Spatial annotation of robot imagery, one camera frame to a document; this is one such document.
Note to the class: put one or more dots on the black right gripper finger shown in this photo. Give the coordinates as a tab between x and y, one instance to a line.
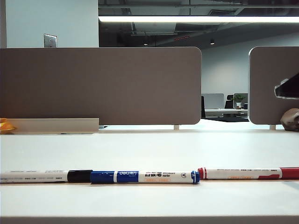
292	81
288	92

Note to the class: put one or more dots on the red whiteboard marker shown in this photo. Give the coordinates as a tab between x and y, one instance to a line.
233	173

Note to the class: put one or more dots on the black whiteboard marker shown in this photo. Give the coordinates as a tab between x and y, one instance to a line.
35	176

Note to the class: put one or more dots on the brown lumpy object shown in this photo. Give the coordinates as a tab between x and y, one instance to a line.
289	120

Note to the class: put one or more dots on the narrow brown desk divider panel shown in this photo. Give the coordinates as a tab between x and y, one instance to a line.
264	77

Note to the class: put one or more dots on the green potted plant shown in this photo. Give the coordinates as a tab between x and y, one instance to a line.
239	99

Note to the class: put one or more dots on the black office chair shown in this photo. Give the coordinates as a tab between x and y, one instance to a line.
229	102

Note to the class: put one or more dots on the white background desk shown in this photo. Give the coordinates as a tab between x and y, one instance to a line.
224	112

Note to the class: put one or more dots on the grey background desk screen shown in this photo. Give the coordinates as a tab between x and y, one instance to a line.
213	101

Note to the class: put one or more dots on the long ceiling light strip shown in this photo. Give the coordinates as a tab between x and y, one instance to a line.
198	19

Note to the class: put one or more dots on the wide brown desk divider panel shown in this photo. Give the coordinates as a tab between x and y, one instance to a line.
100	86

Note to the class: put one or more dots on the blue whiteboard marker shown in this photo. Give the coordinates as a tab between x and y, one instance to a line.
102	177

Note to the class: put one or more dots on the orange soft object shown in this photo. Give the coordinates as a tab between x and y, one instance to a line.
6	126

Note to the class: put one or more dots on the metal wall switch plate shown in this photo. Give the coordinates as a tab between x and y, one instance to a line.
50	41

